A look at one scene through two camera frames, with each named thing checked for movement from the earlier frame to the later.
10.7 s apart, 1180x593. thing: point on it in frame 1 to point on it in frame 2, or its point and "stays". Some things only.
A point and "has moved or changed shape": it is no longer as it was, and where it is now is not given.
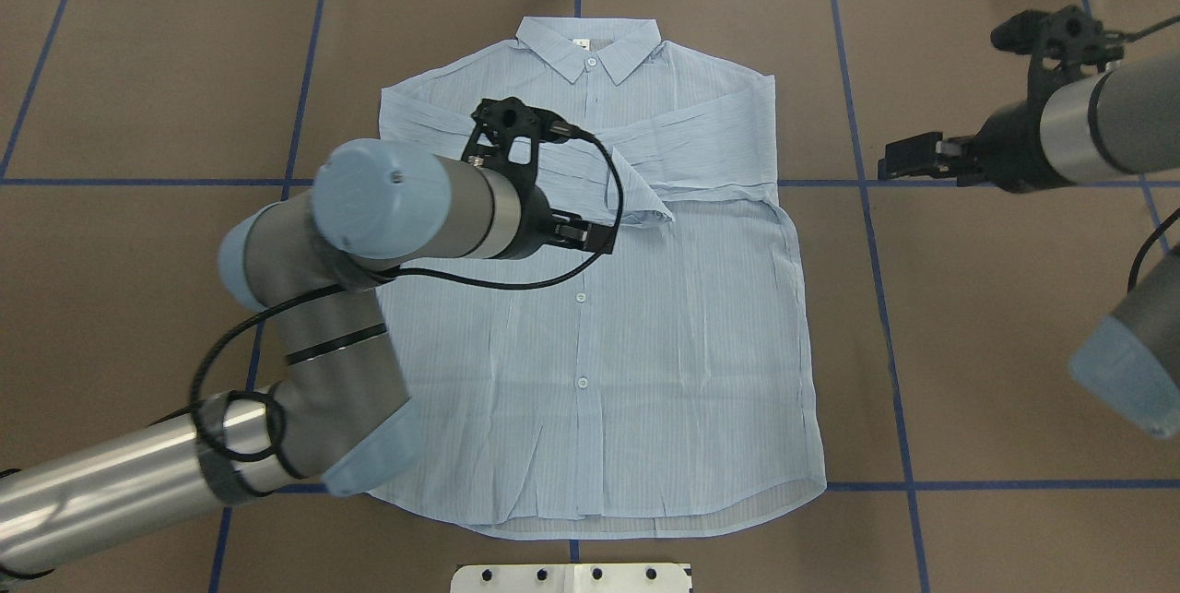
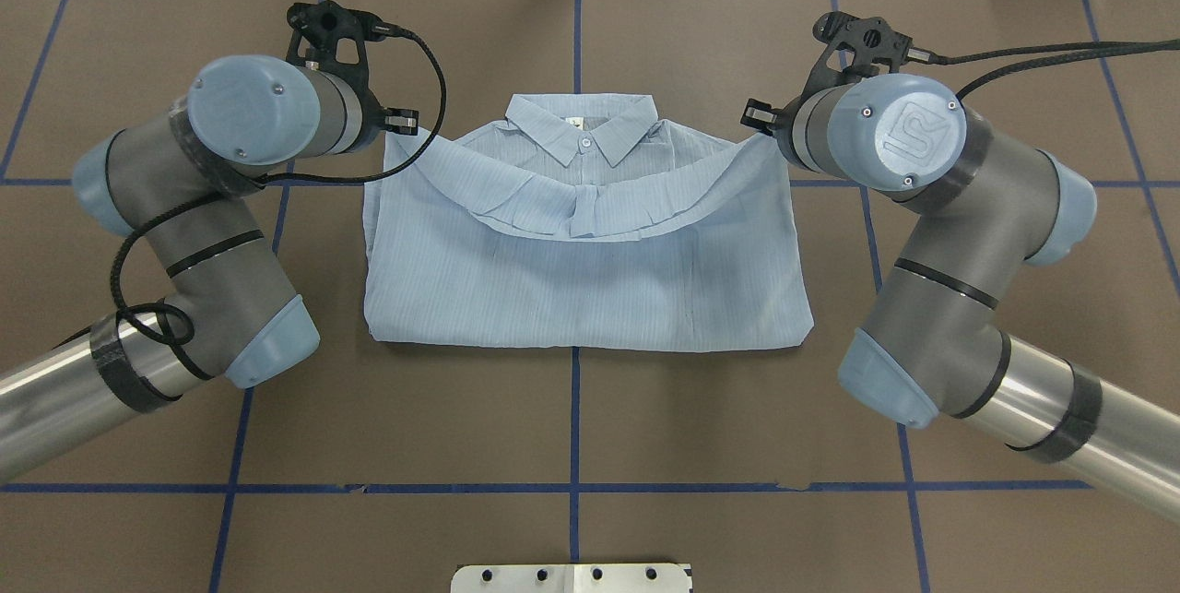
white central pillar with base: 572,578 stays
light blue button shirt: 664,390 has moved or changed shape
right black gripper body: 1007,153 to 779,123
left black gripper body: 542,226 to 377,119
